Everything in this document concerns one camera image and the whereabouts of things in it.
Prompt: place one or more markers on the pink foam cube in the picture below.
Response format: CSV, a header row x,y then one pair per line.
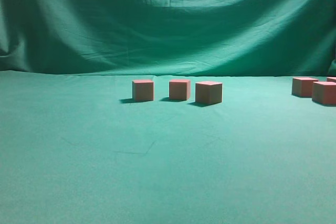
x,y
208,92
179,89
331,79
323,92
302,86
143,90

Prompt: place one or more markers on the green cloth backdrop and cover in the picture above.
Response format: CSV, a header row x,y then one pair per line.
x,y
76,148

